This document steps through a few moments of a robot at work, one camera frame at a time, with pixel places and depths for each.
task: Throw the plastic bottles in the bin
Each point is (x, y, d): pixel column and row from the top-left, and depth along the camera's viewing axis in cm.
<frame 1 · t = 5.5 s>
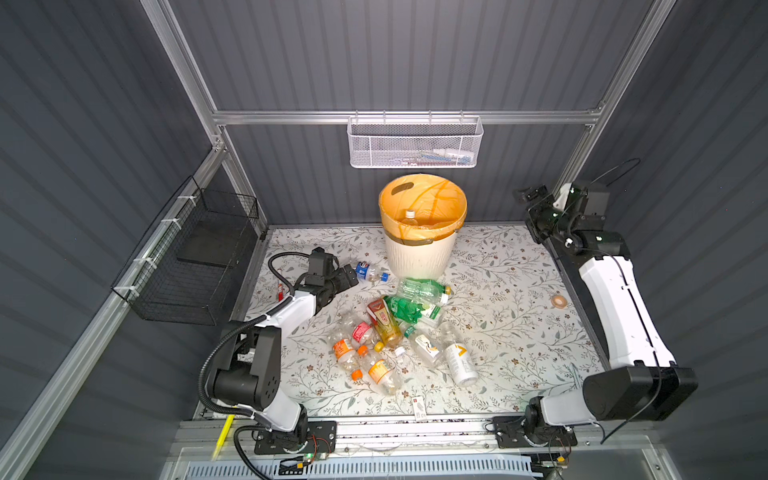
left hand: (345, 276, 94), fingers open
right hand: (521, 203, 73), fingers open
white ribbed trash bin: (427, 261, 93), point 15 cm above the table
orange bin liner bag: (418, 208, 106), point 17 cm above the table
clear plastic bottle white cap: (410, 220, 101), point 18 cm above the table
small bottle blue label: (370, 273, 106), point 2 cm above the table
green bottle yellow cap: (424, 290, 94), point 9 cm above the table
green crushed bottle white label: (410, 310, 91), point 7 cm above the table
amber bottle red label: (388, 326, 88), point 6 cm above the table
clear bottle pink label: (363, 334, 89), point 5 cm above the table
clear bottle orange label: (348, 356, 86), point 3 cm above the table
clear bottle orange cap: (382, 373, 80), point 6 cm above the table
clear bottle white label: (427, 345, 84), point 7 cm above the table
large clear bottle white label: (459, 356, 82), point 7 cm above the table
orange tape roll: (559, 302, 99), point 2 cm above the table
white paper tag: (419, 407, 79), point 2 cm above the table

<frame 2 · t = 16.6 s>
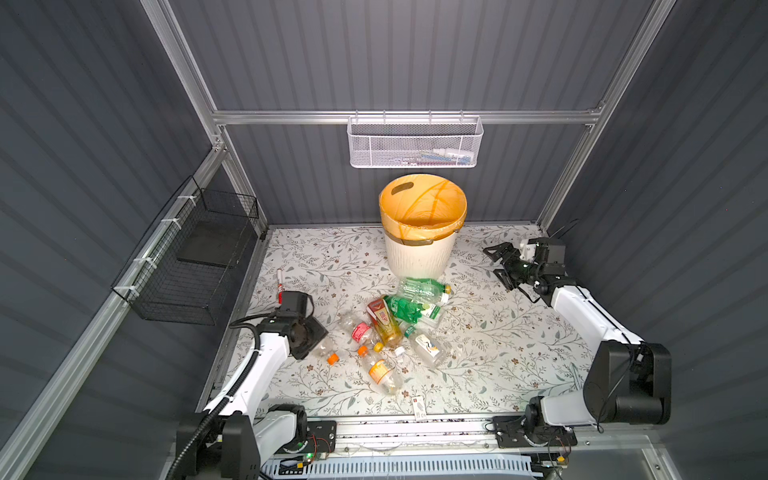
left hand: (320, 336, 85), fingers open
right hand: (492, 260, 86), fingers open
red white marker pen: (279, 286, 104), on the table
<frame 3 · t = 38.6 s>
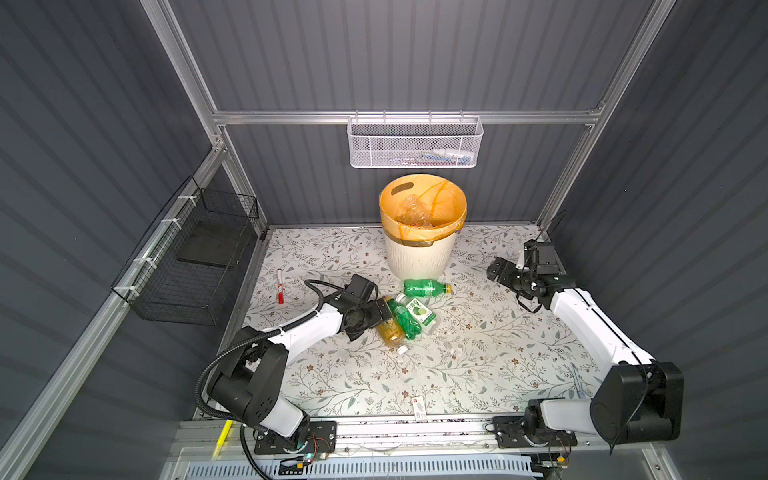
left hand: (381, 319, 89), fingers open
right hand: (505, 275, 86), fingers open
green crushed bottle white label: (415, 316, 93), point 4 cm above the table
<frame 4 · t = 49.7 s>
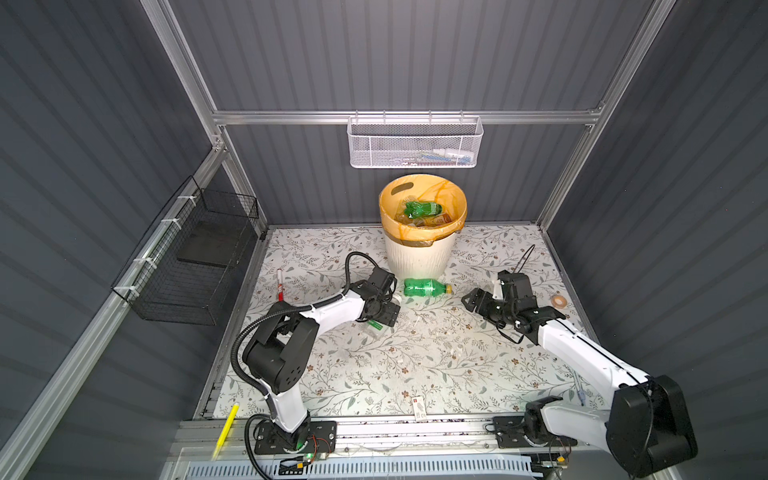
left hand: (385, 311, 94), fingers open
right hand: (475, 305, 86), fingers open
green crushed bottle white label: (416, 209, 94), point 25 cm above the table
